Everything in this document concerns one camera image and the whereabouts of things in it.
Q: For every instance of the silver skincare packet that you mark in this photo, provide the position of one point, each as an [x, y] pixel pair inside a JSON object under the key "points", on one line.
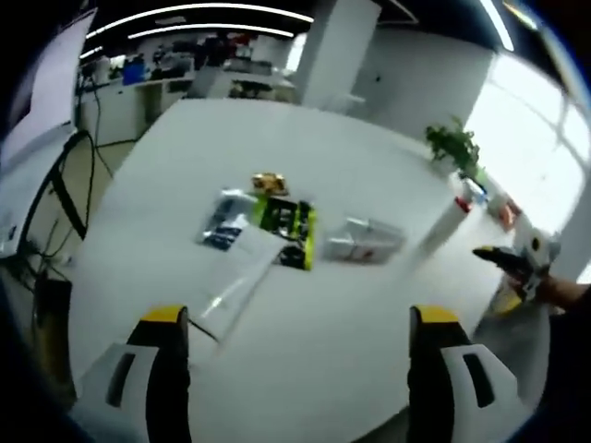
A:
{"points": [[226, 214]]}

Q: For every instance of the colourful small boxes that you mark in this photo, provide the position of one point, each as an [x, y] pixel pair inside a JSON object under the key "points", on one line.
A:
{"points": [[501, 207]]}

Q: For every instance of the blue box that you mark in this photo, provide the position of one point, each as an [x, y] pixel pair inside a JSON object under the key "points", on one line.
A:
{"points": [[133, 75]]}

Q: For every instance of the tall skincare bottle red collar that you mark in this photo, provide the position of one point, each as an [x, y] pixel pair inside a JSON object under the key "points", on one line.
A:
{"points": [[438, 231]]}

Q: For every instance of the computer monitor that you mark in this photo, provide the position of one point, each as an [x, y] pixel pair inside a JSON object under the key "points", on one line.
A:
{"points": [[44, 83]]}

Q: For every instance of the standing desk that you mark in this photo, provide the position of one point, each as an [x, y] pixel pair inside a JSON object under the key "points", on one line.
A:
{"points": [[23, 184]]}

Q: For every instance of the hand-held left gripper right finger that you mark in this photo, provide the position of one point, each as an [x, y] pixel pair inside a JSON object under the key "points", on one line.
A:
{"points": [[429, 383]]}

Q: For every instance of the green skincare mask packet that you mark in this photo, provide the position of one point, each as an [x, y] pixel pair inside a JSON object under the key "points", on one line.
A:
{"points": [[288, 221]]}

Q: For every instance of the white skincare tube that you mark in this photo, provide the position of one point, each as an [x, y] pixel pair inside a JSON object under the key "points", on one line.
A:
{"points": [[247, 281]]}

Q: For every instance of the grey mesh office chair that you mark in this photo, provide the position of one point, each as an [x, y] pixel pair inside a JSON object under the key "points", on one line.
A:
{"points": [[512, 355]]}

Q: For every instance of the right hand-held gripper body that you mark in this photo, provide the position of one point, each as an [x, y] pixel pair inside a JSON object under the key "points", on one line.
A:
{"points": [[538, 251]]}

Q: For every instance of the white chair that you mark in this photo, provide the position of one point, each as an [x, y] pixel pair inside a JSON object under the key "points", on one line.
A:
{"points": [[346, 101]]}

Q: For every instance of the potted green plant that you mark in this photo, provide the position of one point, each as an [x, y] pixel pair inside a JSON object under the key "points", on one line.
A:
{"points": [[454, 143]]}

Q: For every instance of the gold skincare sachet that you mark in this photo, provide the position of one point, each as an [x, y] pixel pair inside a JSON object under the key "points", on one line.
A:
{"points": [[268, 183]]}

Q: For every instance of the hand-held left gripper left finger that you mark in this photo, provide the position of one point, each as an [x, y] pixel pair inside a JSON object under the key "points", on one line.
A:
{"points": [[161, 378]]}

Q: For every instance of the ceiling light strip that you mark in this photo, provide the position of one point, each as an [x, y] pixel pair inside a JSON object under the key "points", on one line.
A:
{"points": [[198, 10], [501, 23], [208, 31]]}

